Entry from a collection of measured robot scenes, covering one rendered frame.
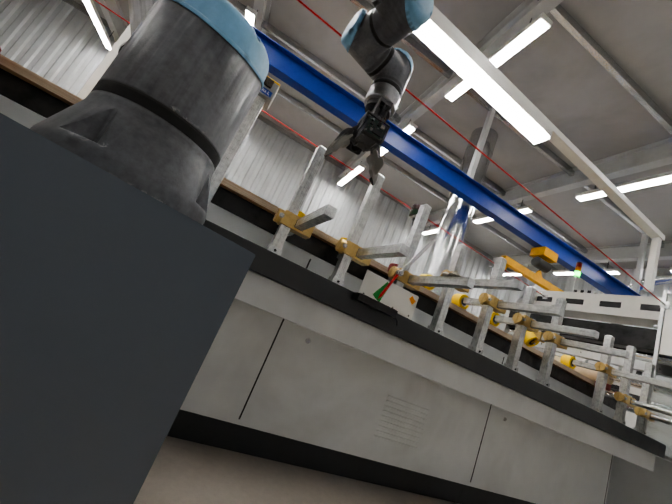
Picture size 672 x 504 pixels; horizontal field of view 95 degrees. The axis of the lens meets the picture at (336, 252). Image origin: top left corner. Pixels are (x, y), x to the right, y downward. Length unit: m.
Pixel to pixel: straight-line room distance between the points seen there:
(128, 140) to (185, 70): 0.10
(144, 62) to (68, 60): 9.78
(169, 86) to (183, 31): 0.07
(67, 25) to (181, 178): 10.26
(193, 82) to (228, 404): 1.11
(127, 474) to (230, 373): 0.88
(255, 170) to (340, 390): 7.77
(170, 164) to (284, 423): 1.17
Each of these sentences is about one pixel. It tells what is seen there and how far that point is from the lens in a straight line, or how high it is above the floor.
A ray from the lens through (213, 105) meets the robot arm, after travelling 0.43.
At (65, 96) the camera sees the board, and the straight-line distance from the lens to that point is 1.36.
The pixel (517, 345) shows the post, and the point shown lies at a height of 0.82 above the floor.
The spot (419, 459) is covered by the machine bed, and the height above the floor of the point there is 0.16.
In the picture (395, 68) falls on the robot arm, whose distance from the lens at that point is 0.96.
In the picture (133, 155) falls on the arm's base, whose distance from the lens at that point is 0.37.
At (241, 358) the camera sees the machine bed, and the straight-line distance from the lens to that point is 1.27.
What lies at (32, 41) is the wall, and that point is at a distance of 10.57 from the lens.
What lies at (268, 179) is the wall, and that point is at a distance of 8.79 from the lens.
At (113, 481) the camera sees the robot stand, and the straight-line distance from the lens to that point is 0.43.
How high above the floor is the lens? 0.56
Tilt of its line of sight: 13 degrees up
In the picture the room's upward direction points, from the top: 23 degrees clockwise
